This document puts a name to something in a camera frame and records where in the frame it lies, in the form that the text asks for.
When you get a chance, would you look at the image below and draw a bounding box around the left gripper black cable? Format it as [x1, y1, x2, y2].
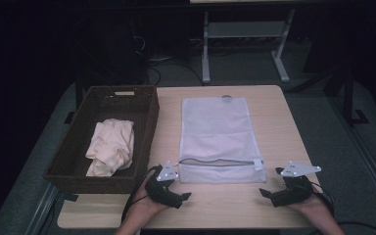
[120, 164, 164, 223]

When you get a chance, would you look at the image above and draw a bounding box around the black metal stand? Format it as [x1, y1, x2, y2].
[322, 65, 370, 127]

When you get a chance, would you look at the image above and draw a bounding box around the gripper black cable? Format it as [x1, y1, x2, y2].
[309, 181, 337, 216]
[120, 164, 164, 223]

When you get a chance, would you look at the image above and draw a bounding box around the black cable loop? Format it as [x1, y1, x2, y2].
[146, 61, 207, 86]

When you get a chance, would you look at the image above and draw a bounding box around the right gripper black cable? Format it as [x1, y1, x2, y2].
[309, 181, 337, 216]

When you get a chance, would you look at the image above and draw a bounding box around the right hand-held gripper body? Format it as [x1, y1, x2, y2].
[269, 161, 322, 209]

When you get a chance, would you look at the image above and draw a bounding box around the black floor cable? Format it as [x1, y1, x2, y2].
[336, 220, 376, 235]

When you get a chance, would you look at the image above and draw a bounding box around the white mesh laundry bag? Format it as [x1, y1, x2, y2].
[177, 96, 268, 184]

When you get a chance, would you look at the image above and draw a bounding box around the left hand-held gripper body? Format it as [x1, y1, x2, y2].
[145, 161, 184, 210]

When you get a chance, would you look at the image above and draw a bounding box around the white metal desk frame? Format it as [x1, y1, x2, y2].
[201, 9, 297, 84]

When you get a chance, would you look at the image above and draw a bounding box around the cream cloth garment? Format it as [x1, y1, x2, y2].
[85, 117, 135, 178]

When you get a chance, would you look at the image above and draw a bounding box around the person's left hand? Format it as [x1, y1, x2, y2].
[132, 186, 173, 222]

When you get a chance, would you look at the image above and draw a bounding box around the brown wicker basket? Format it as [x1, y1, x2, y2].
[43, 85, 161, 195]

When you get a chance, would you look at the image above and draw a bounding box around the person's right hand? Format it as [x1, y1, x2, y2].
[287, 192, 333, 223]

